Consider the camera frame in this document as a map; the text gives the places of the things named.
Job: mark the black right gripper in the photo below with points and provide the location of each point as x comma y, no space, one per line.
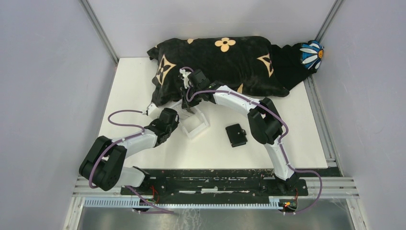
185,102

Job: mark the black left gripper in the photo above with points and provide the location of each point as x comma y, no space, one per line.
173,127

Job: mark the white plastic card tray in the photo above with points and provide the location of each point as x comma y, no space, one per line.
192,120

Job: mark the black leather card holder wallet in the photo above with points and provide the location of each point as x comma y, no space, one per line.
236,135

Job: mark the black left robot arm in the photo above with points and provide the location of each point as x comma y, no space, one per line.
103,165

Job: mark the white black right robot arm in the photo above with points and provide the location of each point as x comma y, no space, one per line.
265,123

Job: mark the black cloth with daisy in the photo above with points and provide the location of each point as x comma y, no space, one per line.
294,64

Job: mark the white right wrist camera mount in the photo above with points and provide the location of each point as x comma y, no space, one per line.
184,75

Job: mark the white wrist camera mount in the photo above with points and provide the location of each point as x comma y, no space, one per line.
153,111
184,75

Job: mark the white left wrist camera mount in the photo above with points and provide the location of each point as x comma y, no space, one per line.
153,111

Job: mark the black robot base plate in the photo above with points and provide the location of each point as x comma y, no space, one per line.
147,189

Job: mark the aluminium frame rail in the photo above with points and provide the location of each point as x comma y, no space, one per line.
307,187

